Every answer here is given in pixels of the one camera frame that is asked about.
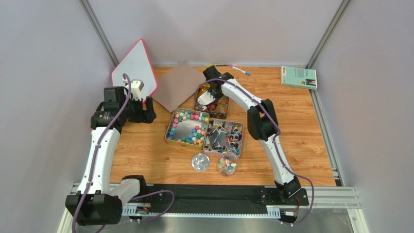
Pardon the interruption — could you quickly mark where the clear plastic jar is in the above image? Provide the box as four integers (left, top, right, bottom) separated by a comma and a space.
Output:
217, 152, 238, 177

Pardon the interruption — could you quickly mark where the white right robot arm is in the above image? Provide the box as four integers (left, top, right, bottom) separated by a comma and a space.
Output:
196, 66, 301, 200

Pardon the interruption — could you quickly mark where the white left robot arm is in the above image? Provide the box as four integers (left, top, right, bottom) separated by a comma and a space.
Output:
65, 86, 156, 226

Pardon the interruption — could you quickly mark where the gold tin of gummy candies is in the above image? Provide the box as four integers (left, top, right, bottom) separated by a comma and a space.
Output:
193, 96, 229, 119

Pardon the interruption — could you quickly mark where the gold tin of star candies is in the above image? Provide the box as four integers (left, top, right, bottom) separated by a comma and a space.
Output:
165, 108, 210, 150

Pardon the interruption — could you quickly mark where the yellow pink pen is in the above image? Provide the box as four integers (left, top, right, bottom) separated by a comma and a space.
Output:
207, 63, 237, 67

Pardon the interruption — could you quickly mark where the white blue marker pen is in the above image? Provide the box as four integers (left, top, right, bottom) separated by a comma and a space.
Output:
231, 66, 251, 76

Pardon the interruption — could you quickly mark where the brown cardboard sheet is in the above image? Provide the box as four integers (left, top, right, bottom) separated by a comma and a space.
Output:
152, 63, 206, 112

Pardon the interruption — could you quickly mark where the pink tin of lollipops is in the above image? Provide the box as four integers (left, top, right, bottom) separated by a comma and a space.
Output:
203, 118, 244, 159

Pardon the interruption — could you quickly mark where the white board with red rim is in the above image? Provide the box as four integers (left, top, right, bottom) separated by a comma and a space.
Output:
111, 39, 158, 98

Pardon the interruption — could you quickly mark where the silver jar lid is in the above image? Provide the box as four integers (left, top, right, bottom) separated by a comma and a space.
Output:
191, 153, 210, 172

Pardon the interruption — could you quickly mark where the teal book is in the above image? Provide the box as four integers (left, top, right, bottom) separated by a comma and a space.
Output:
280, 66, 318, 90

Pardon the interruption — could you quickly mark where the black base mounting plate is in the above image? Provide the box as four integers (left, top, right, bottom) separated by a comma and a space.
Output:
136, 184, 310, 214

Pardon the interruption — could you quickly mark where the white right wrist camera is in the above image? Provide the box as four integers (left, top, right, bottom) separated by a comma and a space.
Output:
196, 90, 216, 106

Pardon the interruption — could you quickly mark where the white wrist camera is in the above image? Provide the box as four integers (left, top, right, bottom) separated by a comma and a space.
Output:
196, 90, 216, 106
123, 79, 144, 101

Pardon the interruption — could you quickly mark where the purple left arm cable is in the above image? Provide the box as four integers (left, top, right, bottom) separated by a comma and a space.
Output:
71, 73, 175, 233

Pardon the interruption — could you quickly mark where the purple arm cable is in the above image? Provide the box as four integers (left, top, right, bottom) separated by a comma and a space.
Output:
71, 73, 175, 233
194, 78, 315, 226

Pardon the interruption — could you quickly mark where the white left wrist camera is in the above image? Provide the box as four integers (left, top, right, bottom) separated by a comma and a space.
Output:
123, 79, 144, 101

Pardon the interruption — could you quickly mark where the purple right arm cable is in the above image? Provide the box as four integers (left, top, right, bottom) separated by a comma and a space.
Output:
194, 78, 315, 226

